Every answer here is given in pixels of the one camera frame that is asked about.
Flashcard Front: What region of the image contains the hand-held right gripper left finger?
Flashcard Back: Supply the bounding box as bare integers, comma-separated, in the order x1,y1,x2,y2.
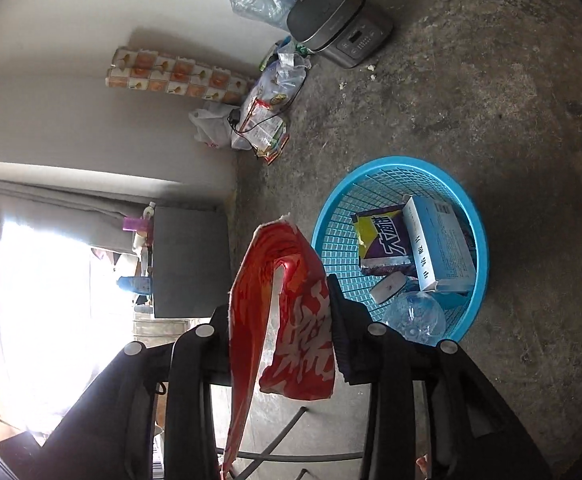
26,305,232,480

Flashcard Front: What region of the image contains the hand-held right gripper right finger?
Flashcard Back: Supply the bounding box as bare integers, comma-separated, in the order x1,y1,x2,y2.
327,274,552,480

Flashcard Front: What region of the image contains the red and white paper bag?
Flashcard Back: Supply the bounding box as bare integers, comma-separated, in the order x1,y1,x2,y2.
221,215,336,478

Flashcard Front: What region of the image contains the clear bottle with blue label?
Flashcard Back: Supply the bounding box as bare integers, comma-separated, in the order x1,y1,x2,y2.
369,272,446,346

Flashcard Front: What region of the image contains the purple and yellow snack packet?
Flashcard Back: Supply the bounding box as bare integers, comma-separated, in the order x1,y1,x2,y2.
350,203,416,278

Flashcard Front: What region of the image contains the blue plastic basket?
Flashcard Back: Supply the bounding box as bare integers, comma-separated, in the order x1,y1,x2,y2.
312,156,490,347

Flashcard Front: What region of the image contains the light blue cardboard box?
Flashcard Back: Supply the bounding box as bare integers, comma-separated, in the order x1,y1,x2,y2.
402,195,476,293

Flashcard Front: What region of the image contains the blue detergent bottle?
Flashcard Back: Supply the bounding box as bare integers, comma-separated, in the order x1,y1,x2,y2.
117,276,152,295

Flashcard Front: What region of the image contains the grey cabinet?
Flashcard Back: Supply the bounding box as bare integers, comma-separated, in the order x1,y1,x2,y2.
152,205,232,319

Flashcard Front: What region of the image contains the grey curtain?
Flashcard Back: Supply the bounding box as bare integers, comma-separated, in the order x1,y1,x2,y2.
0,175,222,256

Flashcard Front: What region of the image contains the pile of snack packets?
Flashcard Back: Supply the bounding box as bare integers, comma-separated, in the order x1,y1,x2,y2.
228,40,312,166

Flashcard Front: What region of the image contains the white plastic bag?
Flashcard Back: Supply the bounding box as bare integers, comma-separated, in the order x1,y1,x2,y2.
188,102,242,151

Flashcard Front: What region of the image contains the patterned rolled mat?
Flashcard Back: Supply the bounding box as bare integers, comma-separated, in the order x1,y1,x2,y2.
103,46,256,106

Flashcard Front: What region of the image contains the grey rice cooker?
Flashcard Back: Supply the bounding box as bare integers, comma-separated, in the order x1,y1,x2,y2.
286,0,394,69

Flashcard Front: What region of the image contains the metal table frame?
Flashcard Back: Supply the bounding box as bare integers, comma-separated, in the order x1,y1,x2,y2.
231,405,366,480

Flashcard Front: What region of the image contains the large metal frame window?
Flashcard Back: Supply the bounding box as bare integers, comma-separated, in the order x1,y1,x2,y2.
0,215,136,436

